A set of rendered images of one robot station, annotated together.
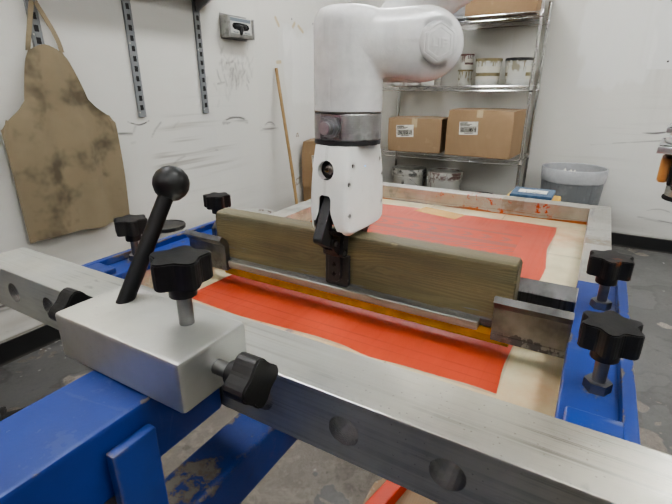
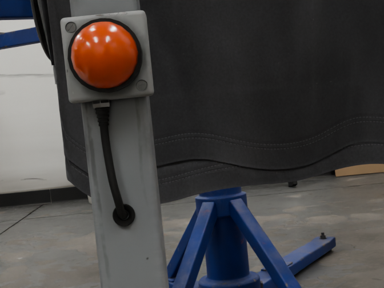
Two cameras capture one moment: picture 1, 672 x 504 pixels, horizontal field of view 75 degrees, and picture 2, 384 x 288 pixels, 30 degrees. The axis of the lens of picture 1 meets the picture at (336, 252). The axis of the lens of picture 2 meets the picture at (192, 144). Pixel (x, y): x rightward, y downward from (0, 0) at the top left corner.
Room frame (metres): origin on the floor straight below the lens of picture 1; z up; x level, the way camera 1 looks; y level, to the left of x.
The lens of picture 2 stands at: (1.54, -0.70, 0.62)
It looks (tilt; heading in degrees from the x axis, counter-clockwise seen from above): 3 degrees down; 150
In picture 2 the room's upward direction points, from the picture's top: 6 degrees counter-clockwise
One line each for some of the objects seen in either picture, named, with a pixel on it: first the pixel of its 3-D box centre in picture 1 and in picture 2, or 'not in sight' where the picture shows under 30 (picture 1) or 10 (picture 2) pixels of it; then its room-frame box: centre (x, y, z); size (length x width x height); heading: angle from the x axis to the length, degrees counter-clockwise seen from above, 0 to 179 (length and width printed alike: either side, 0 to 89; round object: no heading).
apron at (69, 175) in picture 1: (63, 123); not in sight; (2.16, 1.29, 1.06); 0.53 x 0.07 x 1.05; 150
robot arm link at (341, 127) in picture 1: (344, 125); not in sight; (0.51, -0.01, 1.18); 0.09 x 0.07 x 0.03; 150
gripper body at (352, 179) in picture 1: (346, 179); not in sight; (0.51, -0.01, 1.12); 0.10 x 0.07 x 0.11; 150
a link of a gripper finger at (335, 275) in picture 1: (333, 262); not in sight; (0.49, 0.00, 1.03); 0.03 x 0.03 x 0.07; 60
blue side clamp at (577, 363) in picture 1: (592, 364); not in sight; (0.36, -0.25, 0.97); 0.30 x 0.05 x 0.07; 150
